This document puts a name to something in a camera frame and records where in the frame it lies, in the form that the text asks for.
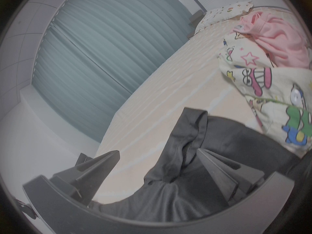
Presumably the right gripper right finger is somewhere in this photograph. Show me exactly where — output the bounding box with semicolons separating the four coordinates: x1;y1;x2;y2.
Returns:
196;148;265;206

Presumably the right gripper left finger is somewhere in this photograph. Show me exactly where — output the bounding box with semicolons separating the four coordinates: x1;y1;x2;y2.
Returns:
50;150;120;202

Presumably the black garment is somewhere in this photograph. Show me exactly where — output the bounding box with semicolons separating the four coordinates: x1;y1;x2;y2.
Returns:
88;107;305;222

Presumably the bed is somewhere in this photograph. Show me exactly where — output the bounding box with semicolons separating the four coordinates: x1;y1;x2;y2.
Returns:
94;0;312;204

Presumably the blue-green curtain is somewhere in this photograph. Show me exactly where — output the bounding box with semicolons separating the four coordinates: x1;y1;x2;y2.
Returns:
51;0;194;93
30;26;133;143

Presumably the white printed garment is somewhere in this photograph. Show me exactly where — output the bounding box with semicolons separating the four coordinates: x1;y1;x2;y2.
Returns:
218;31;312;146

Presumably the pink garment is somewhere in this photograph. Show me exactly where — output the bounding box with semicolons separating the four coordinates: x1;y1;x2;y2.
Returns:
234;11;311;70

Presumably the grey bedside table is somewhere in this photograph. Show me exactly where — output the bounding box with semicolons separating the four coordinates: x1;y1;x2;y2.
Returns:
187;9;206;39

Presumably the white printed pillow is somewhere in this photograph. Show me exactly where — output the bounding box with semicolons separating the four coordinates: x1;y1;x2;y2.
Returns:
194;1;254;35

